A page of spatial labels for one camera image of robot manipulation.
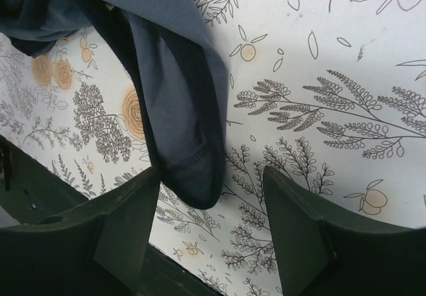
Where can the navy blue tank top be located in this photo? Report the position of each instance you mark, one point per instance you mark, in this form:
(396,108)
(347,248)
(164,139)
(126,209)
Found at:
(178,75)

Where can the floral table mat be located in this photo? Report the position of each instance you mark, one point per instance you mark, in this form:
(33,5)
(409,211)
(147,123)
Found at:
(329,92)

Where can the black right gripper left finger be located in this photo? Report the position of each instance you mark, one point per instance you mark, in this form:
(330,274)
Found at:
(96,248)

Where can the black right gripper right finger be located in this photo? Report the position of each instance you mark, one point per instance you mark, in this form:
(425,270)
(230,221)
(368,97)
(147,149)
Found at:
(324,249)

